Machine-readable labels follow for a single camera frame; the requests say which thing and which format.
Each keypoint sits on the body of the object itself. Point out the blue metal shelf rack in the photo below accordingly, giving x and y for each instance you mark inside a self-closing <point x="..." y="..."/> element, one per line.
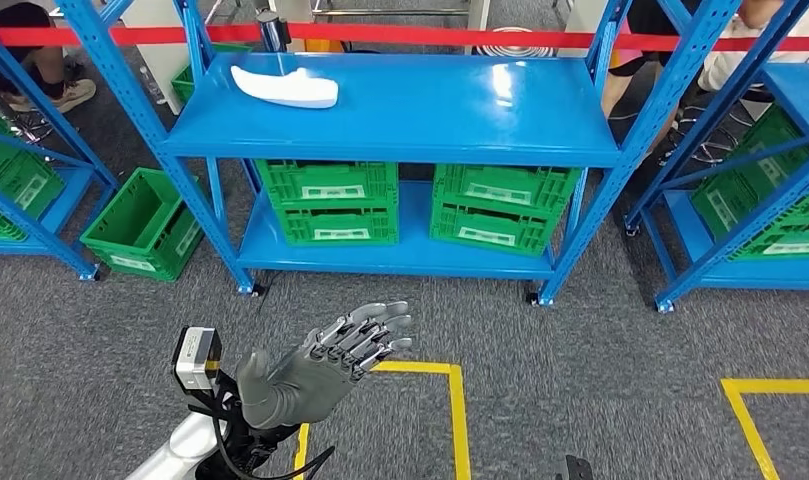
<point x="20" y="246"/>
<point x="410" y="112"/>
<point x="762" y="281"/>

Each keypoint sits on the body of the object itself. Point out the person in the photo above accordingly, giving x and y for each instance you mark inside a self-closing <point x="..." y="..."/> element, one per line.
<point x="20" y="20"/>
<point x="728" y="66"/>
<point x="649" y="26"/>

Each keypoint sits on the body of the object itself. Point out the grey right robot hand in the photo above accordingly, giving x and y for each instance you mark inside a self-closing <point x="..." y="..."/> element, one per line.
<point x="576" y="470"/>

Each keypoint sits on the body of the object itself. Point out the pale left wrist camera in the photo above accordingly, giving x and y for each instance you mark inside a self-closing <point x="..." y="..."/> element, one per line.
<point x="195" y="358"/>

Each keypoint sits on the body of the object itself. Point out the yellow floor tape square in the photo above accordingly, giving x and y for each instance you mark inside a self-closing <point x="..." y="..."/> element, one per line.
<point x="460" y="424"/>
<point x="742" y="411"/>

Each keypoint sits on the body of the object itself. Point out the red barrier belt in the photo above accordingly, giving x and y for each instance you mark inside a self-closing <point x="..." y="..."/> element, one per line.
<point x="444" y="36"/>

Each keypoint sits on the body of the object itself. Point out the orange bag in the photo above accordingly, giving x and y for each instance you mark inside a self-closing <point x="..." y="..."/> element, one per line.
<point x="324" y="45"/>

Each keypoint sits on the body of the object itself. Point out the empty green plastic crate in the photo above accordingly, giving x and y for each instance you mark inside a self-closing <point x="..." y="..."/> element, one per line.
<point x="179" y="245"/>

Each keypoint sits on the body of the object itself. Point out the white curved plastic part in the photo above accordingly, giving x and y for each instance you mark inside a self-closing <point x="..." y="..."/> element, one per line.
<point x="291" y="93"/>

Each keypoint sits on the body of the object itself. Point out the black striped round stool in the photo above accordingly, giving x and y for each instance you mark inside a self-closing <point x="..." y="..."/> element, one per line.
<point x="513" y="50"/>

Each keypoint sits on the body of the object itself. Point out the chrome barrier post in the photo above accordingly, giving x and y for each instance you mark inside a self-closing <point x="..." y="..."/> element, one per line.
<point x="273" y="33"/>

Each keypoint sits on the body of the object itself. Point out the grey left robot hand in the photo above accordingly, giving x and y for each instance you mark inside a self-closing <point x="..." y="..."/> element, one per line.
<point x="304" y="391"/>

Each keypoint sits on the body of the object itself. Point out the chrome chair base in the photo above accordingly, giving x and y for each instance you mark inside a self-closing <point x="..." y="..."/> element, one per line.
<point x="705" y="142"/>
<point x="26" y="126"/>

